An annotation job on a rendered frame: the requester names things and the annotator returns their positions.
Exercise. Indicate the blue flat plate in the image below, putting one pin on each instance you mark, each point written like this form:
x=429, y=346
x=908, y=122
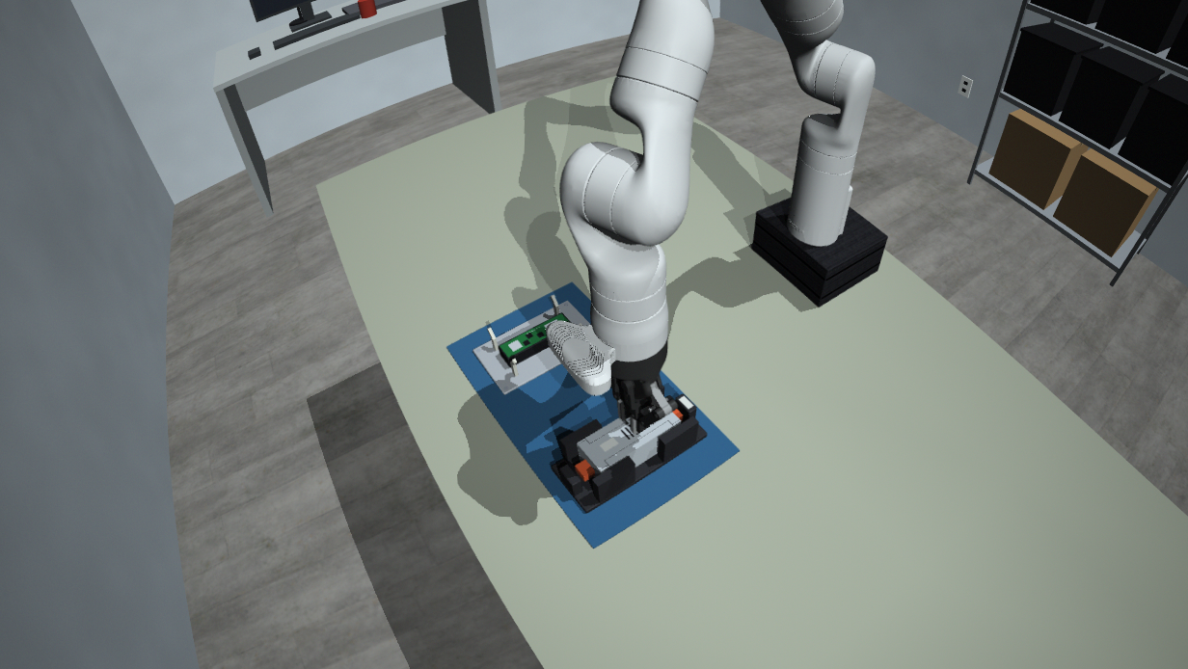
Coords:
x=537, y=403

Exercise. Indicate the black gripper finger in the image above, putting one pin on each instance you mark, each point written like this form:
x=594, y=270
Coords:
x=639, y=407
x=618, y=394

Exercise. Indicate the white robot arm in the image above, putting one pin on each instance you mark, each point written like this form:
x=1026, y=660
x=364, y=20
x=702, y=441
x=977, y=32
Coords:
x=607, y=193

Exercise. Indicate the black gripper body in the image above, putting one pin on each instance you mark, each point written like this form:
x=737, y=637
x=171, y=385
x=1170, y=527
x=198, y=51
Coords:
x=641, y=373

